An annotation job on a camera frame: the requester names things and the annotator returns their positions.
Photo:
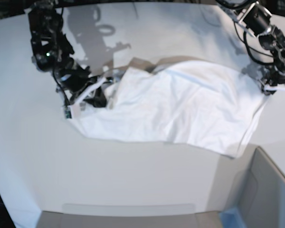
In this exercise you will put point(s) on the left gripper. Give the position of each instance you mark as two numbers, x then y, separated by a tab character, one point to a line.
271	78

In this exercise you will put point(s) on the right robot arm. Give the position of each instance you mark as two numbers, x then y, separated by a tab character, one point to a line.
52	52

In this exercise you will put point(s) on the white t-shirt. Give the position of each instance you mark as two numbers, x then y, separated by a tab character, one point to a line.
197	103

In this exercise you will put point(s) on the grey cardboard box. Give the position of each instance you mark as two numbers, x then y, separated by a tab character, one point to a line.
249	191

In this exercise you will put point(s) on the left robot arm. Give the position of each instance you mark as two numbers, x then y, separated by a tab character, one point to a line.
255	20

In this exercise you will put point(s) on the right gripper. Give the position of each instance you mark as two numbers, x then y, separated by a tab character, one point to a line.
75	79

